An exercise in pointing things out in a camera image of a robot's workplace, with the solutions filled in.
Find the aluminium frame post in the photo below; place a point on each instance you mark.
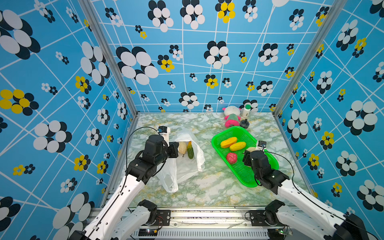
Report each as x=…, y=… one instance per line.
x=323, y=31
x=103, y=43

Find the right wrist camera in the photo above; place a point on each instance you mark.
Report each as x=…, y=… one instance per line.
x=262, y=145

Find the white bottle green cap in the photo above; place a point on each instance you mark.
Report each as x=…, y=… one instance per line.
x=246, y=111

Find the pink white plush toy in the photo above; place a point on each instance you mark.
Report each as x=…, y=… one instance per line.
x=232, y=116

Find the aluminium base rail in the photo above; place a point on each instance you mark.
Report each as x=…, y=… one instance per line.
x=227, y=223

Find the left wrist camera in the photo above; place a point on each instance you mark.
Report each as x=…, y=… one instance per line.
x=163, y=130

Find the green fruit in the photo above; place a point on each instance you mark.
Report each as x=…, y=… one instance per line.
x=190, y=150

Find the right aluminium frame post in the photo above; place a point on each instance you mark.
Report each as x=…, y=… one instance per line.
x=323, y=31

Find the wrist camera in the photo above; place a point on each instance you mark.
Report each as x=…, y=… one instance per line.
x=163, y=130
x=262, y=145

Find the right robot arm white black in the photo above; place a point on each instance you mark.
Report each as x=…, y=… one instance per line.
x=316, y=220

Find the left aluminium frame post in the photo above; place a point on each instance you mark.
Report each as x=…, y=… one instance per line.
x=103, y=43

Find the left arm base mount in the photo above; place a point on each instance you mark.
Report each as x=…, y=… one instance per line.
x=160, y=218

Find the white plastic bag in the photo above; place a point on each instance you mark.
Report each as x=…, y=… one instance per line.
x=180, y=169

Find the yellow corn-like fruit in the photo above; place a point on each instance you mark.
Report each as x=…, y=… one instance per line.
x=237, y=146

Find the green plastic basket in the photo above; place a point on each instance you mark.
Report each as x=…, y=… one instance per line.
x=242, y=172

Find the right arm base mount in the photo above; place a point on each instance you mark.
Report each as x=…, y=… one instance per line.
x=262, y=218

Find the red round fruit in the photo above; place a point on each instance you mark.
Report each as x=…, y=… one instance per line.
x=232, y=158

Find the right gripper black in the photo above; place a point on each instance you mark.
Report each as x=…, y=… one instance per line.
x=247, y=157

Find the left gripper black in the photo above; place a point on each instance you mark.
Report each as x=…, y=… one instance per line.
x=173, y=149

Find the beige round fruit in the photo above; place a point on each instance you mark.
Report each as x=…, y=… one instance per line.
x=182, y=148

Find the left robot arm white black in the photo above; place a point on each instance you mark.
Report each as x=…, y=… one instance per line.
x=110, y=224

